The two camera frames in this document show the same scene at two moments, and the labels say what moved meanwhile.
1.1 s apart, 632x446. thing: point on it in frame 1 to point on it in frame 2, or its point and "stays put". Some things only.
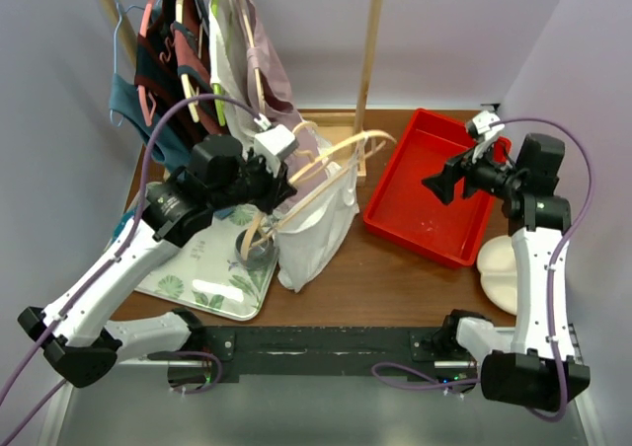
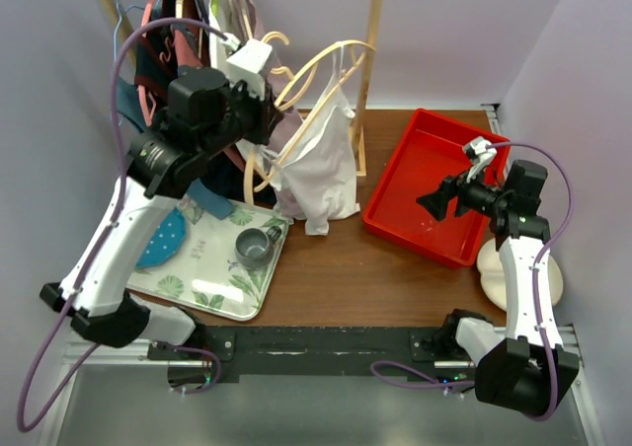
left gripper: x=278 y=187 to x=268 y=116
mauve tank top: x=275 y=97 stays put
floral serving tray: x=205 y=274 stays put
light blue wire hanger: x=116 y=33 stays put
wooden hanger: x=253 y=222 to x=364 y=51
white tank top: x=311 y=240 to x=314 y=170
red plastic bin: x=405 y=209 stays put
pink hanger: x=148 y=116 stays put
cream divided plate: x=497 y=264 stays put
